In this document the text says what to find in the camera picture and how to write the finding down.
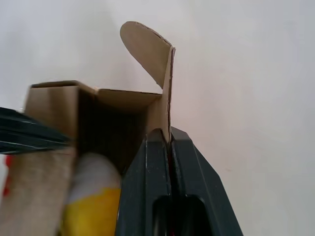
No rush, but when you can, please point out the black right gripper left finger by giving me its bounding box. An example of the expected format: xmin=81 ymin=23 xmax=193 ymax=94
xmin=114 ymin=128 xmax=173 ymax=236

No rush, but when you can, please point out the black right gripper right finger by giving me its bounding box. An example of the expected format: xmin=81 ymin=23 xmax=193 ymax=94
xmin=169 ymin=126 xmax=244 ymax=236

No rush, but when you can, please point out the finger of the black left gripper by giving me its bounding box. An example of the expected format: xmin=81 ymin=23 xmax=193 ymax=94
xmin=0 ymin=107 xmax=76 ymax=155

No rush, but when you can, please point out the brown cardboard box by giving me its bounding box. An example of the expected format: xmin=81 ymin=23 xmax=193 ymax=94
xmin=4 ymin=21 xmax=177 ymax=236

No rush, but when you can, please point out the yellow and white item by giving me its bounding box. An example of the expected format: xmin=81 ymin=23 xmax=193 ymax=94
xmin=59 ymin=152 xmax=123 ymax=236

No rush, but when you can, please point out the red tape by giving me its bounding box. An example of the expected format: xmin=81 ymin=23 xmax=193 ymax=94
xmin=3 ymin=154 xmax=13 ymax=198

